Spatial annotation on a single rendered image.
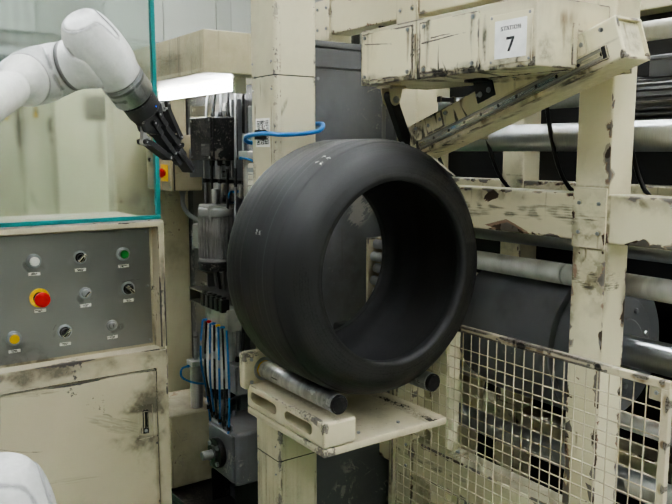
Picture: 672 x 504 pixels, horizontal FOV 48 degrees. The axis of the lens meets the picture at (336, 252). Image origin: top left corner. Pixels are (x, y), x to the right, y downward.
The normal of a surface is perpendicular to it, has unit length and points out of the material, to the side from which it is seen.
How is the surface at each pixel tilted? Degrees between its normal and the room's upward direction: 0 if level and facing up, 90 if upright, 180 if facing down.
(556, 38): 90
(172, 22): 90
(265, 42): 90
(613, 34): 90
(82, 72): 134
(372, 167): 80
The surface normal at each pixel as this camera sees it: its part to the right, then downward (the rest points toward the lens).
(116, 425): 0.57, 0.11
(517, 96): -0.82, 0.07
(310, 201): -0.10, -0.33
